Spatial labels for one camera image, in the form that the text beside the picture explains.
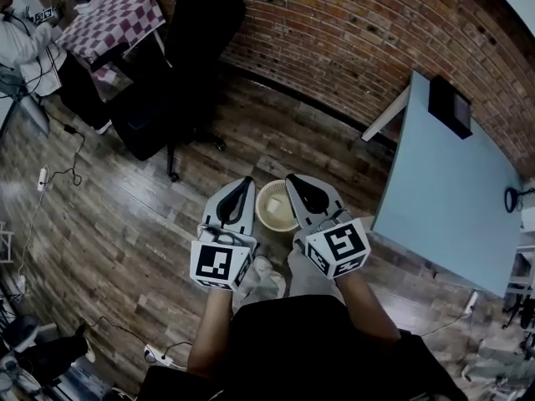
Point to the purple checkered tablecloth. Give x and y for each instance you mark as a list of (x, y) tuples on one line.
[(113, 23)]

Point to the white table frame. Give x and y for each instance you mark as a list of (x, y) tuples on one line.
[(384, 119)]

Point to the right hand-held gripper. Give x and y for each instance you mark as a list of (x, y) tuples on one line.
[(340, 245)]

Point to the light blue table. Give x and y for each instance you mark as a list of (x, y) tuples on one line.
[(451, 199)]

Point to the beige mesh trash bin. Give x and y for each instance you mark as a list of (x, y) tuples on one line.
[(267, 219)]

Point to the person's right forearm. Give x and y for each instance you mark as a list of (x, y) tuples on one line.
[(368, 311)]

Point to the person's leg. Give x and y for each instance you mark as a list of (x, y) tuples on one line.
[(261, 278), (303, 274)]

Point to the white power strip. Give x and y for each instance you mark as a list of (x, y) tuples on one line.
[(42, 178), (159, 355), (472, 301)]

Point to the black and grey machine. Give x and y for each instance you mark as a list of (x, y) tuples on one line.
[(37, 349)]

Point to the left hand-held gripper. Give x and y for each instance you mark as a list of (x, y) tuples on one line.
[(212, 261)]

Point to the black power adapter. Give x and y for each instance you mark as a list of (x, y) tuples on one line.
[(69, 129)]

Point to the black office chair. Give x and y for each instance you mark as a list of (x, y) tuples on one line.
[(184, 69)]

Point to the person's left leg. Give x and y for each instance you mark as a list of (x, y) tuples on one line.
[(261, 278)]

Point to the person's left forearm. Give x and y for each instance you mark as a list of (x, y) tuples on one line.
[(213, 332)]

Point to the person's right leg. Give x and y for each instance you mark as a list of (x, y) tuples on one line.
[(303, 274)]

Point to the black box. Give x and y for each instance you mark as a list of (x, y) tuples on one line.
[(449, 107)]

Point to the person's black shirt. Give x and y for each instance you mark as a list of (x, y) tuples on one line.
[(301, 349)]

